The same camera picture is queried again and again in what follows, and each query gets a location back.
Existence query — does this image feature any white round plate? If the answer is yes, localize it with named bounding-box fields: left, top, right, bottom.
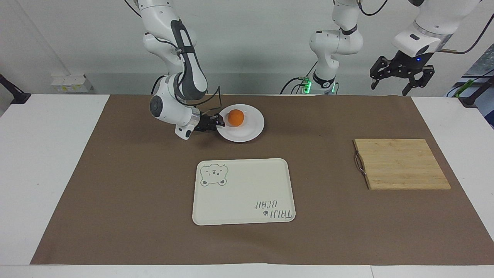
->
left=216, top=104, right=265, bottom=143

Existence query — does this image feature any green cable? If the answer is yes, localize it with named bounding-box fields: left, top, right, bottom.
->
left=455, top=79, right=474, bottom=98

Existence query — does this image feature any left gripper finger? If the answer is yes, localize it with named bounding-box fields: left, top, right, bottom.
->
left=402, top=65, right=435, bottom=97
left=369, top=56, right=395, bottom=90

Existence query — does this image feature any wooden cutting board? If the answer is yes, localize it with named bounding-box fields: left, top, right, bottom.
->
left=354, top=138, right=452, bottom=191

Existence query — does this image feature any black cable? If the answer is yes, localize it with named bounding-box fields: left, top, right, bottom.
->
left=195, top=86, right=223, bottom=115
left=439, top=14, right=494, bottom=55
left=279, top=61, right=318, bottom=95
left=357, top=0, right=389, bottom=17

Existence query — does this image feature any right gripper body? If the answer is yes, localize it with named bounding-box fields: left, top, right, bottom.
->
left=194, top=112, right=211, bottom=133

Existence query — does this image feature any orange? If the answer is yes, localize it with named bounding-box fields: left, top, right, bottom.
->
left=228, top=109, right=245, bottom=127

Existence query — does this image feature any cream tray with bear print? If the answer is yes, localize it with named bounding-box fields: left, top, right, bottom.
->
left=192, top=158, right=296, bottom=226

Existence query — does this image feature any black stand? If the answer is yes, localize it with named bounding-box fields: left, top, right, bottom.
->
left=458, top=75, right=494, bottom=108
left=0, top=73, right=32, bottom=105

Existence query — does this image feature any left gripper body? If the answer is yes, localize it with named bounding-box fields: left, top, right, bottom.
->
left=387, top=51, right=435, bottom=78

